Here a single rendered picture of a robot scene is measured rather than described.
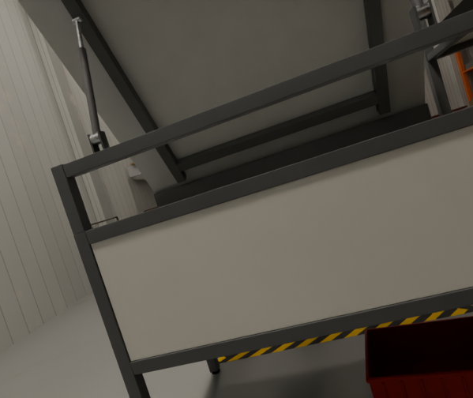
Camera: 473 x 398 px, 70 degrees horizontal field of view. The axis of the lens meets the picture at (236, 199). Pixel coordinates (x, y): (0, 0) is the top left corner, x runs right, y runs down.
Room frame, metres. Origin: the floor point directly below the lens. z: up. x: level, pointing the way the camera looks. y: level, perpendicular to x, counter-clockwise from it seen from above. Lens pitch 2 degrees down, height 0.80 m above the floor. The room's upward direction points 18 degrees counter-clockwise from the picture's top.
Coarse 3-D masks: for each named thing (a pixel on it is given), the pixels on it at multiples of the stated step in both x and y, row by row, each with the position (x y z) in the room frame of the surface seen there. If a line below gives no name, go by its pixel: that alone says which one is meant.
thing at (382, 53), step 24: (432, 24) 0.77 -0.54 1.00; (456, 24) 0.75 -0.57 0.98; (384, 48) 0.78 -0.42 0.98; (408, 48) 0.77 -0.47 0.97; (312, 72) 0.81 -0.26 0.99; (336, 72) 0.80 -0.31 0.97; (360, 72) 0.82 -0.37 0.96; (264, 96) 0.84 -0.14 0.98; (288, 96) 0.84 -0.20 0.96; (192, 120) 0.88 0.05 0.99; (216, 120) 0.87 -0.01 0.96; (120, 144) 0.93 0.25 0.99; (144, 144) 0.91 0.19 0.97; (72, 168) 0.96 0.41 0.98; (96, 168) 0.97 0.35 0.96; (72, 192) 0.97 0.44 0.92; (72, 216) 0.97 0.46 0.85
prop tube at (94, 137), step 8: (80, 48) 1.02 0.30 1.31; (80, 56) 1.02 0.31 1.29; (88, 72) 1.01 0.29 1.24; (88, 80) 1.00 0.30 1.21; (88, 88) 0.99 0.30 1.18; (88, 96) 0.98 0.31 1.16; (88, 104) 0.98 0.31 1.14; (96, 112) 0.98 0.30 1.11; (96, 120) 0.97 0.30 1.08; (96, 128) 0.96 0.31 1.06; (96, 136) 0.94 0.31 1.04; (96, 144) 0.96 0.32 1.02
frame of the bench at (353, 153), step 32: (416, 128) 0.78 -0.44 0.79; (448, 128) 0.76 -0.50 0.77; (320, 160) 0.82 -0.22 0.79; (352, 160) 0.81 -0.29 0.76; (224, 192) 0.88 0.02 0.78; (256, 192) 0.86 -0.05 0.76; (128, 224) 0.94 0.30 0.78; (96, 288) 0.97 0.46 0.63; (320, 320) 0.85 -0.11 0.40; (352, 320) 0.83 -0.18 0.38; (384, 320) 0.82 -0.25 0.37; (192, 352) 0.93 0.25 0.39; (224, 352) 0.91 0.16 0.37; (128, 384) 0.97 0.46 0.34
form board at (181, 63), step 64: (128, 0) 1.09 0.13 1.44; (192, 0) 1.09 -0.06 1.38; (256, 0) 1.09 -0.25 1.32; (320, 0) 1.10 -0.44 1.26; (384, 0) 1.10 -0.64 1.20; (64, 64) 1.20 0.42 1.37; (128, 64) 1.21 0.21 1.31; (192, 64) 1.21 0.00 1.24; (256, 64) 1.22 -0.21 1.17; (320, 64) 1.22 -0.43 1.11; (128, 128) 1.36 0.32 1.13; (256, 128) 1.37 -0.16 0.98; (320, 128) 1.38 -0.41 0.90
